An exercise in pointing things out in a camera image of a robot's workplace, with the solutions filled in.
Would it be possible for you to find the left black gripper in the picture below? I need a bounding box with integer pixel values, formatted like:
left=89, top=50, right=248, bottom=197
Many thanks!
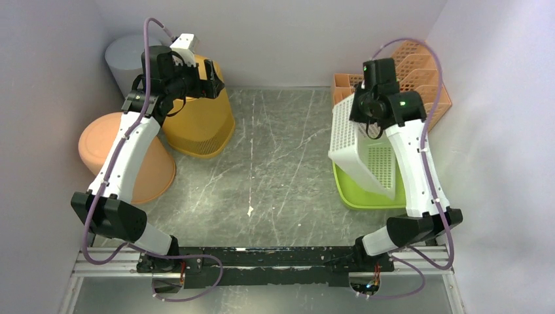
left=167, top=56, right=226, bottom=100

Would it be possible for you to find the purple cable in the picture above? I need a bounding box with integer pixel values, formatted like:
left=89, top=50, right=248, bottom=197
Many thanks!
left=355, top=38, right=456, bottom=302
left=81, top=17, right=224, bottom=304

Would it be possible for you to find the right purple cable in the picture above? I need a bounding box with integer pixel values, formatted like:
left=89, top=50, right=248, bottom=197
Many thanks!
left=355, top=38, right=456, bottom=302

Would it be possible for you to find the orange plastic file organizer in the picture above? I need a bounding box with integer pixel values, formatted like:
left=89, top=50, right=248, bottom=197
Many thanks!
left=331, top=41, right=452, bottom=130

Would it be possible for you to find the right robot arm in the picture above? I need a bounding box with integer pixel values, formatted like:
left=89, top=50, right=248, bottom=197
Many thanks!
left=351, top=58, right=463, bottom=271

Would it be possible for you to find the light green plastic basket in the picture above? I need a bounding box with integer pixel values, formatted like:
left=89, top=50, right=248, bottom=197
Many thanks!
left=327, top=93, right=398, bottom=202

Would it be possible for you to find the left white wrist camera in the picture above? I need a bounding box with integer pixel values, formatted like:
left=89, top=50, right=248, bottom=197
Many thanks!
left=170, top=33, right=199, bottom=67

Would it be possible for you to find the yellow mesh waste basket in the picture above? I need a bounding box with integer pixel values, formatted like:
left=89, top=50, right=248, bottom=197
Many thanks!
left=161, top=54, right=237, bottom=160

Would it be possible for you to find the green plastic basin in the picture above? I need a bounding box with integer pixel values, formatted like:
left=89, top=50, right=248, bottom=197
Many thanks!
left=332, top=163, right=406, bottom=211

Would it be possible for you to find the large grey plastic bucket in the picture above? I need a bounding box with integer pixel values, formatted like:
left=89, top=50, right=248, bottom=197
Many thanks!
left=105, top=34, right=144, bottom=97

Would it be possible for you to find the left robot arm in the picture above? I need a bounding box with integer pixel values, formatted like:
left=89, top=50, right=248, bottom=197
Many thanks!
left=71, top=45, right=224, bottom=272

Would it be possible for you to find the aluminium frame rail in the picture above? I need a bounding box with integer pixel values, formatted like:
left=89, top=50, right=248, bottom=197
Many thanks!
left=60, top=246, right=465, bottom=313

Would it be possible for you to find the orange plastic bucket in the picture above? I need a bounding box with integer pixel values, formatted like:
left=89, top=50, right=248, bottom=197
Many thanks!
left=78, top=112, right=175, bottom=204

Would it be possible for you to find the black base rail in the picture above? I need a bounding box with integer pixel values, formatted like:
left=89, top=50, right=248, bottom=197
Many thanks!
left=136, top=245, right=394, bottom=289

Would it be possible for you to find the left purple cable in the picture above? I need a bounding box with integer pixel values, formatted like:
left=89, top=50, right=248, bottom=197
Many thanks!
left=81, top=17, right=224, bottom=304

